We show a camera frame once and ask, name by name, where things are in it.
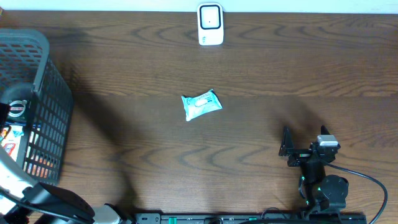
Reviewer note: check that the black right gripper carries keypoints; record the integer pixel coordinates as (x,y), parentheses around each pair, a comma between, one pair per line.
(286,149)

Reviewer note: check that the white barcode scanner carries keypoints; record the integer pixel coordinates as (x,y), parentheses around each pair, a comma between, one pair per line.
(210,24)

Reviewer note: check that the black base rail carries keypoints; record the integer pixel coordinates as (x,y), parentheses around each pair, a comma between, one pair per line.
(269,217)

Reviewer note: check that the grey plastic shopping basket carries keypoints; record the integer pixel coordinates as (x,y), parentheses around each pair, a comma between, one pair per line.
(27,73)

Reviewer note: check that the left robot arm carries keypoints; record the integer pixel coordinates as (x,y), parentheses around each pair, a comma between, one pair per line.
(56,204)

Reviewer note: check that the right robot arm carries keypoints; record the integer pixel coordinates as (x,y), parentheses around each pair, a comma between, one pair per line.
(324,194)

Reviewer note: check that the yellow snack bag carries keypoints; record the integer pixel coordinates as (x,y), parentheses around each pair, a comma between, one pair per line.
(11,140)

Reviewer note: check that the teal wet wipes pack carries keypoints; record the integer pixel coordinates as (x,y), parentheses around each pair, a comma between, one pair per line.
(200,105)

